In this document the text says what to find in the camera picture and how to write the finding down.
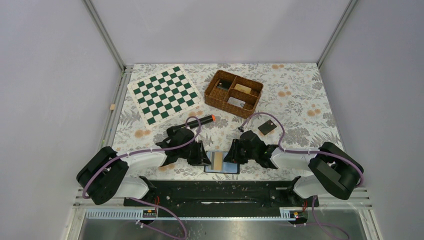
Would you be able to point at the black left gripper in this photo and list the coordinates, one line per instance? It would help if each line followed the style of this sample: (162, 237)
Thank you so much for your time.
(201, 158)

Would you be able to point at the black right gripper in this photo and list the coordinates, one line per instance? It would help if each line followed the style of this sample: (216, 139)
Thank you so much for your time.
(233, 155)

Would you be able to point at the black VIP card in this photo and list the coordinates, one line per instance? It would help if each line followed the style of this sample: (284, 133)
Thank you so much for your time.
(267, 127)

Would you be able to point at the black leather card holder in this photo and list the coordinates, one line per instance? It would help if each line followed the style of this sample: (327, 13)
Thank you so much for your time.
(228, 167)

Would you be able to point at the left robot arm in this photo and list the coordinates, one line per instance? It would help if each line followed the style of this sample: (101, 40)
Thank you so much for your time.
(109, 174)

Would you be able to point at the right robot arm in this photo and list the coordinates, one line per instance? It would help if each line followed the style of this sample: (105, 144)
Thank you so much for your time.
(333, 171)

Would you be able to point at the gold card magnetic stripe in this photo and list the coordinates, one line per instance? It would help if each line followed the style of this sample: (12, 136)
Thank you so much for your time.
(217, 160)

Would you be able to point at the white card in basket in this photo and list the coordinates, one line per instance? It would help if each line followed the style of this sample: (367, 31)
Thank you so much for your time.
(236, 102)

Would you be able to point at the tan card in basket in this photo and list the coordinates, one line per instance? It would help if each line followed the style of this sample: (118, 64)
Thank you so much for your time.
(243, 88)

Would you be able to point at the brown wicker divided basket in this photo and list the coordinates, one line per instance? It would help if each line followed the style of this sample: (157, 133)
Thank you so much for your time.
(218, 98)

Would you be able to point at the floral table mat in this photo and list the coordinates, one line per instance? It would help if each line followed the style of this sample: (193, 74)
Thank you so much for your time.
(292, 92)

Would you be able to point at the green white chessboard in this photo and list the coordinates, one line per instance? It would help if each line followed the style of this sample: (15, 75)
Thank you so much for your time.
(162, 96)

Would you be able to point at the black item in basket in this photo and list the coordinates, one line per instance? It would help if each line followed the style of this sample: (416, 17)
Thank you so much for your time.
(224, 84)

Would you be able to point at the aluminium slotted rail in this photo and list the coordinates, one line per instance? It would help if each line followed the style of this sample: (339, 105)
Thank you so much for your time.
(116, 210)

